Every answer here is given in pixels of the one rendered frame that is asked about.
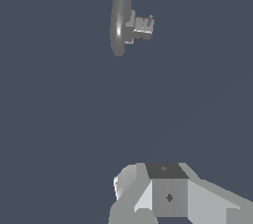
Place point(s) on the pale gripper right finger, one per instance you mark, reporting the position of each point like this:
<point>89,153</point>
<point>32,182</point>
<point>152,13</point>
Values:
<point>171,195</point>

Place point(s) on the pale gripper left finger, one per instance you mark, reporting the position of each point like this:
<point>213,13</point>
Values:
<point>126,188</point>

